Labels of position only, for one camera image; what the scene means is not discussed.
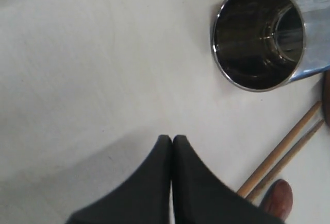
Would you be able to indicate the grey metal cup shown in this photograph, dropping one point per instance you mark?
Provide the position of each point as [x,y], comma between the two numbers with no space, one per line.
[261,45]

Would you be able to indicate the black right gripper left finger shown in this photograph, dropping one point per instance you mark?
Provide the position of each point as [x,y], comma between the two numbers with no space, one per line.
[143,198]

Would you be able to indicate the brown wooden chopstick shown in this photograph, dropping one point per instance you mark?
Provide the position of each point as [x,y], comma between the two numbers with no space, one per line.
[270,176]
[277,151]

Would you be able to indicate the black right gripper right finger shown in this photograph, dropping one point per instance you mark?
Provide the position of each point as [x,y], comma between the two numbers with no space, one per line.
[200,197]

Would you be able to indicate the dark red wooden spoon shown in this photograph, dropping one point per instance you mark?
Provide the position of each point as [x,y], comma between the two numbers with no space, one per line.
[278,200]

